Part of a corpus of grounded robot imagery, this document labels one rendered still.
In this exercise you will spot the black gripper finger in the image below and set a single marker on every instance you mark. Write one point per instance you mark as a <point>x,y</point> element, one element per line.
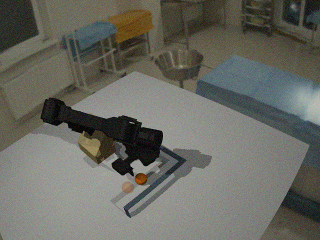
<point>131,171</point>

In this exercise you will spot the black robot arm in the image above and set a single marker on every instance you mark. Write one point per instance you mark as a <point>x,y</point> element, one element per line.
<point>55,112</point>

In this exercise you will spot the low clear corner walls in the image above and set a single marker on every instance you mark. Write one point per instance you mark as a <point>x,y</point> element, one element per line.
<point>161,187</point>

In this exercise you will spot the dark blue-grey l-shaped low wall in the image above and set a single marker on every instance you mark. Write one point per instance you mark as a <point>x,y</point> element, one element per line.
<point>180,162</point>

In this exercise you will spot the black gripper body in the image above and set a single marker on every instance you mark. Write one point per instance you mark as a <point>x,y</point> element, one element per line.
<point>123,166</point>

